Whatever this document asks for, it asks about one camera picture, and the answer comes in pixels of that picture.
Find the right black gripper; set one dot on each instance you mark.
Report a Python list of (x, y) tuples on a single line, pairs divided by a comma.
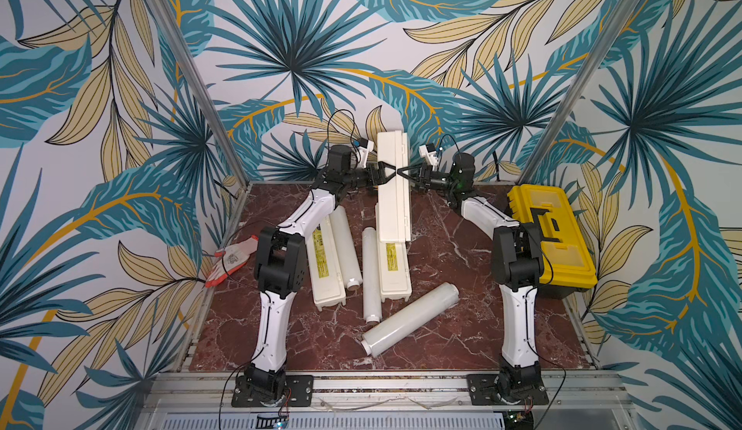
[(423, 174)]

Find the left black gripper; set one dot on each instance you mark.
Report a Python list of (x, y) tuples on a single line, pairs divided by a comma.
[(383, 179)]

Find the large diagonal wrap roll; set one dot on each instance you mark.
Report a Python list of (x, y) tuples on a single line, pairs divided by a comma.
[(409, 319)]

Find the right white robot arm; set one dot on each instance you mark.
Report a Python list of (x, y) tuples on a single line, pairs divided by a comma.
[(517, 263)]

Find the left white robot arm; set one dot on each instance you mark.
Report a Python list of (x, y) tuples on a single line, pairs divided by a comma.
[(281, 258)]

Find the left thick wrap roll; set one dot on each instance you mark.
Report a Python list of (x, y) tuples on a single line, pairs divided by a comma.
[(346, 251)]

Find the thin middle wrap roll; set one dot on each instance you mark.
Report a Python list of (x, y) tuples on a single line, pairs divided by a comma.
[(372, 304)]

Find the middle white dispenser box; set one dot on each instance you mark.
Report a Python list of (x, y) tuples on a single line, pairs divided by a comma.
[(394, 271)]

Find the white dispenser box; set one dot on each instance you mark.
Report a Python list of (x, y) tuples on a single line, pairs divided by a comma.
[(394, 271), (327, 284)]

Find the left white dispenser box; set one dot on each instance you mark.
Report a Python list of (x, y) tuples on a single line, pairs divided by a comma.
[(327, 284)]

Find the yellow black toolbox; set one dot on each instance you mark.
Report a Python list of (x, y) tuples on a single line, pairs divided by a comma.
[(568, 265)]

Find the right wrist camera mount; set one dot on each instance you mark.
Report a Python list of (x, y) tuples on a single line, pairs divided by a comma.
[(431, 155)]

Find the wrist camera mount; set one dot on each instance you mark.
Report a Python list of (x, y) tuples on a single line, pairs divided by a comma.
[(363, 148), (431, 155)]

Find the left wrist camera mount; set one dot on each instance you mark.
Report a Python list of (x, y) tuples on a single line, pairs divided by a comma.
[(363, 148)]

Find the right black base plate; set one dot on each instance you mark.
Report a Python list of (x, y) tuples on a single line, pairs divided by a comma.
[(503, 389)]

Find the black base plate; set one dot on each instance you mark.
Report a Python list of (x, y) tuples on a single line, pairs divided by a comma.
[(503, 389), (296, 391)]

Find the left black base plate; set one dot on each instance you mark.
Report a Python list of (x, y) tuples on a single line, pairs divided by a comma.
[(296, 391)]

